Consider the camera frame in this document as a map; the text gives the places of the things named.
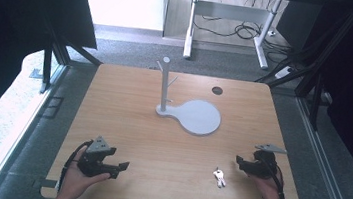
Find person's left hand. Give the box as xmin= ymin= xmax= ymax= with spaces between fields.
xmin=58 ymin=146 xmax=114 ymax=199

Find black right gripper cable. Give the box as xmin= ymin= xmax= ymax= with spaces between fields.
xmin=262 ymin=160 xmax=291 ymax=199

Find white power strip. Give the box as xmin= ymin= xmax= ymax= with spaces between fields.
xmin=273 ymin=64 xmax=295 ymax=83

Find person's right hand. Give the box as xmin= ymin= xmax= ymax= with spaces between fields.
xmin=246 ymin=171 xmax=287 ymax=199

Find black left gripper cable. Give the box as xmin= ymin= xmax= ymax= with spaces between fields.
xmin=56 ymin=136 xmax=94 ymax=198

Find black floor cables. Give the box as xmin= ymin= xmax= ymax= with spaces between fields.
xmin=191 ymin=12 xmax=296 ymax=57

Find white board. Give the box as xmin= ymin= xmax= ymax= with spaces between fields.
xmin=77 ymin=0 xmax=168 ymax=34

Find silver bunch of keys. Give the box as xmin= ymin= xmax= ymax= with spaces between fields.
xmin=211 ymin=166 xmax=229 ymax=190

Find black metal stand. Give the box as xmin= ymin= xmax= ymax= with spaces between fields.
xmin=27 ymin=28 xmax=107 ymax=101
xmin=250 ymin=0 xmax=353 ymax=136

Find grey key stand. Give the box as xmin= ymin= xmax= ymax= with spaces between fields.
xmin=148 ymin=55 xmax=229 ymax=140

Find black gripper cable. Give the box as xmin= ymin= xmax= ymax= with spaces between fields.
xmin=56 ymin=136 xmax=94 ymax=198
xmin=262 ymin=160 xmax=291 ymax=199

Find aluminium rail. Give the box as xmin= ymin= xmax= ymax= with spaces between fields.
xmin=285 ymin=94 xmax=353 ymax=199
xmin=0 ymin=56 xmax=71 ymax=199

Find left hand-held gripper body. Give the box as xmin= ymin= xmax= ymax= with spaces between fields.
xmin=75 ymin=133 xmax=124 ymax=181

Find white desk frame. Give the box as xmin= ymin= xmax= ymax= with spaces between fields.
xmin=181 ymin=0 xmax=283 ymax=71

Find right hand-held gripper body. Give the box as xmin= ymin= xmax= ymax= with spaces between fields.
xmin=238 ymin=140 xmax=290 ymax=182

